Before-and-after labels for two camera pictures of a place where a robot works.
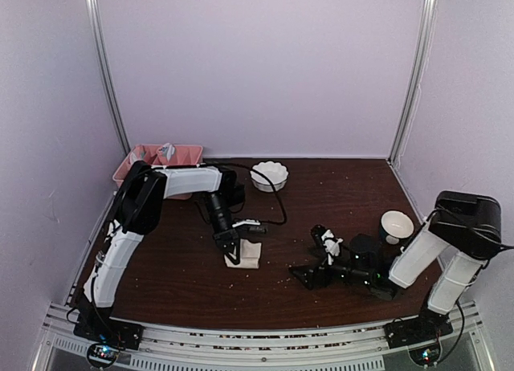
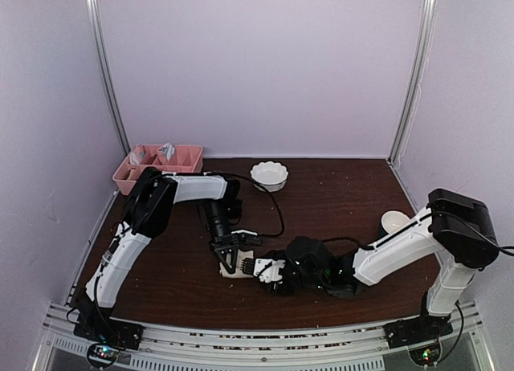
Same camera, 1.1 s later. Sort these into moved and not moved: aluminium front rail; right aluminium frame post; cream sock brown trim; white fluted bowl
Moved: cream sock brown trim
Not moved: white fluted bowl; right aluminium frame post; aluminium front rail
